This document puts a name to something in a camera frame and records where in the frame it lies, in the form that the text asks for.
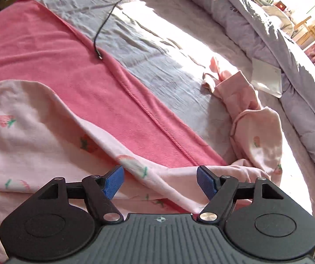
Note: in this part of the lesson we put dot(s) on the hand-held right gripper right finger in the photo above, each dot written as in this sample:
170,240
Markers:
205,183

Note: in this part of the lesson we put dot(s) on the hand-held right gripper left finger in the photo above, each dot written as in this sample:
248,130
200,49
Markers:
113,183

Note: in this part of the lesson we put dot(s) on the pink strawberry print top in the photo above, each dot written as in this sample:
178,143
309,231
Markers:
245,121

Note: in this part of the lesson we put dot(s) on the pink strawberry print pants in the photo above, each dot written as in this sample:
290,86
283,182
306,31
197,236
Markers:
36,143

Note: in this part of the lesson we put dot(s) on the white paper sheet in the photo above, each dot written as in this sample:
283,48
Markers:
266,77

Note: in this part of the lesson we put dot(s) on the pink terry blanket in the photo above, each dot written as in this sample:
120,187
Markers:
64,60

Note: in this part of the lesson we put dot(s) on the lilac floral duvet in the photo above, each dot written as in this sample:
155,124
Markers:
256,27

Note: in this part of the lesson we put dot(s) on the wooden chair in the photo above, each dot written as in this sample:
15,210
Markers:
308,29

